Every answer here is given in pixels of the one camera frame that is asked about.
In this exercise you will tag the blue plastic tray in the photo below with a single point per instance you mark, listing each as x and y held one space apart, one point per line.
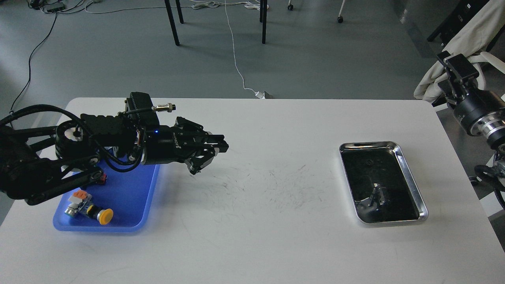
129 195

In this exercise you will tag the black table leg left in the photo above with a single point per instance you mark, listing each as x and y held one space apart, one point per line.
172 20

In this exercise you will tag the black square push button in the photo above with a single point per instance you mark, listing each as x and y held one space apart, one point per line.
102 179

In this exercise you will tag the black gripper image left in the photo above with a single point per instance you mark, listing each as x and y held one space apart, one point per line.
186 142

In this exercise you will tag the yellow push button switch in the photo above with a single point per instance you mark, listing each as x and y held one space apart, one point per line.
103 216

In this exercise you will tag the white power adapter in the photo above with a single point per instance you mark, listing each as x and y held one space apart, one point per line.
263 95

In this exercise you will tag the silver orange push button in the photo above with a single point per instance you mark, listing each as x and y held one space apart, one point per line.
80 201

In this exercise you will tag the silver metal tray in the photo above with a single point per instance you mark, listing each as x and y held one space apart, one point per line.
385 193

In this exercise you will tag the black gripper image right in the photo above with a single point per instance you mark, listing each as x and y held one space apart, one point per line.
481 113

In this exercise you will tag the black table leg right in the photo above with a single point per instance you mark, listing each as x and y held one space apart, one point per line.
263 19

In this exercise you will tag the black table leg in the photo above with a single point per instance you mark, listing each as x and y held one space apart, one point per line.
263 19
172 20

